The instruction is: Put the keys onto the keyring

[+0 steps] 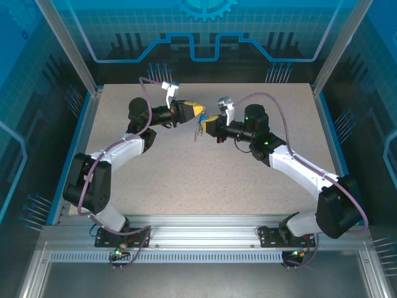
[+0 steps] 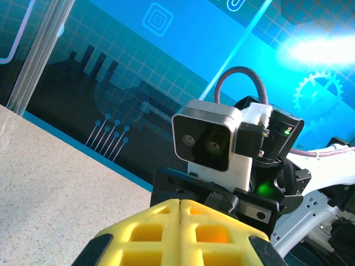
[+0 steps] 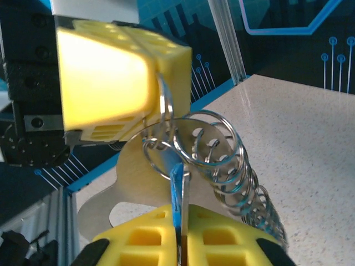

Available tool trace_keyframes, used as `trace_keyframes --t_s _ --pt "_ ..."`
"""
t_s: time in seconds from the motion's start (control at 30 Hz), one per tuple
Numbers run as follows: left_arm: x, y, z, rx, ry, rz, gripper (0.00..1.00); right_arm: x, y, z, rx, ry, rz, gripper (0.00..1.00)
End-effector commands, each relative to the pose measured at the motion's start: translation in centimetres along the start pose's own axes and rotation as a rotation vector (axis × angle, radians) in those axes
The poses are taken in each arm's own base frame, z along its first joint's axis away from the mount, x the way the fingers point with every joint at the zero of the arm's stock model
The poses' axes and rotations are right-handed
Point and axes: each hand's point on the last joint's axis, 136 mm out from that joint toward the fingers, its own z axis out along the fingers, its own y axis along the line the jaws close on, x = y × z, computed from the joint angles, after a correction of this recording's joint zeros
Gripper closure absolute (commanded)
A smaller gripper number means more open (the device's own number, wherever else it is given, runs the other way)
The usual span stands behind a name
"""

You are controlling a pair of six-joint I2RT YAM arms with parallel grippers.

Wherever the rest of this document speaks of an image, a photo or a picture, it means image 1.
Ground aluminium side rail blue edge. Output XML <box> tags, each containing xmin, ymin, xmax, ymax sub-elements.
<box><xmin>311</xmin><ymin>86</ymin><xmax>367</xmax><ymax>226</ymax></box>
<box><xmin>46</xmin><ymin>86</ymin><xmax>105</xmax><ymax>226</ymax></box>

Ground slotted grey cable duct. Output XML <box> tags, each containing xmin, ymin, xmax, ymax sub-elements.
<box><xmin>48</xmin><ymin>250</ymin><xmax>285</xmax><ymax>264</ymax></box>

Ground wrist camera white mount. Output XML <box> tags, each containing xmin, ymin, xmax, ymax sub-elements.
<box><xmin>216</xmin><ymin>96</ymin><xmax>235</xmax><ymax>127</ymax></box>
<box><xmin>161</xmin><ymin>81</ymin><xmax>180</xmax><ymax>109</ymax></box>

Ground aluminium frame post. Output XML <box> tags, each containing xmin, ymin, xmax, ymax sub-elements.
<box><xmin>33</xmin><ymin>0</ymin><xmax>105</xmax><ymax>96</ymax></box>
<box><xmin>311</xmin><ymin>0</ymin><xmax>375</xmax><ymax>96</ymax></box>

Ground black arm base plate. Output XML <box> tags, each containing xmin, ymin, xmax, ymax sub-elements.
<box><xmin>259</xmin><ymin>226</ymin><xmax>317</xmax><ymax>248</ymax></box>
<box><xmin>94</xmin><ymin>228</ymin><xmax>152</xmax><ymax>248</ymax></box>

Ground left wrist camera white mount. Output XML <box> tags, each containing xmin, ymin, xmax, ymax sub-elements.
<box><xmin>161</xmin><ymin>81</ymin><xmax>180</xmax><ymax>109</ymax></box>

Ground black keyring with silver chain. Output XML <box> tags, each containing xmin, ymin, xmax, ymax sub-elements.
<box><xmin>194</xmin><ymin>107</ymin><xmax>206</xmax><ymax>143</ymax></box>

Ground grey metal front panel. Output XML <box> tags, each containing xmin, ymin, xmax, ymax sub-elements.
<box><xmin>17</xmin><ymin>240</ymin><xmax>397</xmax><ymax>298</ymax></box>

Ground small connector board green light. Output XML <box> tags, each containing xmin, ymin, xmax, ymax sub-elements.
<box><xmin>113</xmin><ymin>244</ymin><xmax>131</xmax><ymax>261</ymax></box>
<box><xmin>287</xmin><ymin>246</ymin><xmax>311</xmax><ymax>259</ymax></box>

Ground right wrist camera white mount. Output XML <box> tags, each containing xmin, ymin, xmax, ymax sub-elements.
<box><xmin>216</xmin><ymin>96</ymin><xmax>235</xmax><ymax>127</ymax></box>

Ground aluminium mounting rail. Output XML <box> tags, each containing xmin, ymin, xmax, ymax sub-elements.
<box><xmin>40</xmin><ymin>214</ymin><xmax>373</xmax><ymax>252</ymax></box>

